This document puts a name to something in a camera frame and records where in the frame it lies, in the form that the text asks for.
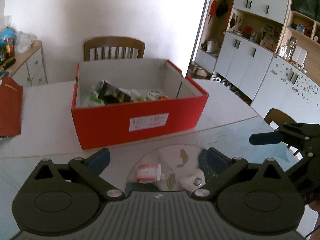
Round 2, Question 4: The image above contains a white plush toy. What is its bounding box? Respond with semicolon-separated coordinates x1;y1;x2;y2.
180;168;206;192

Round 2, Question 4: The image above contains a small pink white packet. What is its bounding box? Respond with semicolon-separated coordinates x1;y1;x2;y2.
136;164;162;184

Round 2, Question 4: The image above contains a black snack packet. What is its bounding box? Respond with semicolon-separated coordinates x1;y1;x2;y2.
97;81;132;105

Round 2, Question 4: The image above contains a white patterned plastic bag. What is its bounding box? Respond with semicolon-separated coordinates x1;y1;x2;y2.
81;88;105;107

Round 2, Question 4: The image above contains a white green tube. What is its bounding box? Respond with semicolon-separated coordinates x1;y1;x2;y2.
130;89;149;102

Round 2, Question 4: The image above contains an orange red toy figure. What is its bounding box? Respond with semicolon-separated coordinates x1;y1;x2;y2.
158;95;168;100

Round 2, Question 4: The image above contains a red cardboard box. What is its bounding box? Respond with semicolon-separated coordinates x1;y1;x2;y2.
71;59;209;150

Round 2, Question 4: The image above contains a red paper bag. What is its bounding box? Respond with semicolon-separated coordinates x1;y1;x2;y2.
0;77;23;137

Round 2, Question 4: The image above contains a white wooden sideboard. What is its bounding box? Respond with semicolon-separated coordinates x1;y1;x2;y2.
7;40;47;88

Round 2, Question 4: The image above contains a brown wooden chair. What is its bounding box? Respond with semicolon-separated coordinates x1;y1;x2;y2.
83;36;145;61

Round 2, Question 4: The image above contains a clear plastic bag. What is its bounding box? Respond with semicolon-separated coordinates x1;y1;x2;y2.
15;31;37;54

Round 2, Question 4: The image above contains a blue globe toy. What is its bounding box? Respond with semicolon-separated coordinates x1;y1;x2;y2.
1;27;15;59

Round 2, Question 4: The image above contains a white wall cabinet unit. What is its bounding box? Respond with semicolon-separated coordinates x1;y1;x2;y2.
193;0;319;123

